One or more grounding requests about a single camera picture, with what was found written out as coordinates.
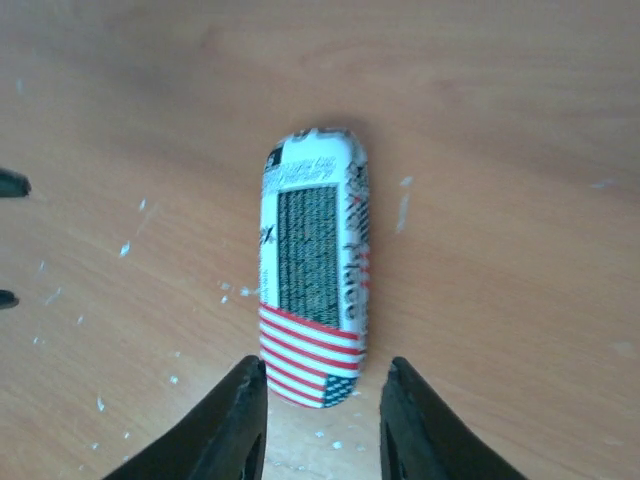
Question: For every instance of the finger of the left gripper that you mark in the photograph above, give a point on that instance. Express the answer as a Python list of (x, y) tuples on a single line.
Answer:
[(8, 299), (13, 184)]

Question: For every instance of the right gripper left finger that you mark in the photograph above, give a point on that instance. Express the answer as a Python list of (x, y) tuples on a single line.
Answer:
[(222, 437)]

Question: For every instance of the flag newsprint glasses case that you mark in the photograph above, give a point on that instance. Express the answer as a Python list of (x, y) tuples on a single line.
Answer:
[(314, 266)]

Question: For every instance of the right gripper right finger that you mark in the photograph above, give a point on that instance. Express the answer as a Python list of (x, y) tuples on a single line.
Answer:
[(422, 438)]

